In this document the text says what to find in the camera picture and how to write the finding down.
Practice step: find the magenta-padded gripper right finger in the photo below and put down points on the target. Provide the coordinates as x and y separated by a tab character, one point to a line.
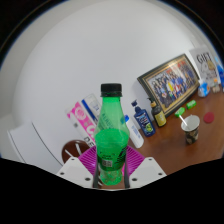
148	170

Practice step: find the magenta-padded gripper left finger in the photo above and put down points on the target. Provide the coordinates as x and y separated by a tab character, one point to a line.
74	168

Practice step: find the green plastic drink bottle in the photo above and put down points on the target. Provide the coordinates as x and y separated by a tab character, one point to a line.
111	146

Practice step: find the brown wooden chair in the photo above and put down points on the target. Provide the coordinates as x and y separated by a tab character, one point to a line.
71	150

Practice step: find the white bottle with blue cap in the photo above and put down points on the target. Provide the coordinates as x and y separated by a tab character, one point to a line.
135	133

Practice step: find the dark blue pump bottle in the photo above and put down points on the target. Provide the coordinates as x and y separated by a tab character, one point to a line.
145	121

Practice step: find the tall pink and white box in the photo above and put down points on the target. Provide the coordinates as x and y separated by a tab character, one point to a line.
80	120

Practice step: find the brown pump bottle yellow label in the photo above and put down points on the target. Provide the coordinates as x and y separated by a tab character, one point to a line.
159	116

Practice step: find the white spoon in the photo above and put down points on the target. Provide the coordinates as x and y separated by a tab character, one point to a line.
183	120

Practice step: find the tall white green blue box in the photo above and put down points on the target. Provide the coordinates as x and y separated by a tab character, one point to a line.
91	106

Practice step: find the small green packet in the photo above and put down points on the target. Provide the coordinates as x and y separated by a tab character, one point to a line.
191	104
180	112

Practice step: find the flat round red coaster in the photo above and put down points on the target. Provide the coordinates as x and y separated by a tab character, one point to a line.
209	117

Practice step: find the framed group photo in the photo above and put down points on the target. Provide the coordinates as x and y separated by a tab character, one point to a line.
170	85

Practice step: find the blue tissue packet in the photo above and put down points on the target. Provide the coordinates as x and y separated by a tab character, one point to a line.
203	89

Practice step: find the beige snack packet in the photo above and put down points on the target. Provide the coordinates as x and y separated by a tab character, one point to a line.
216	88

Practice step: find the white paper gift bag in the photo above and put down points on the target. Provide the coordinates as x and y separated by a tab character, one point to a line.
203	61

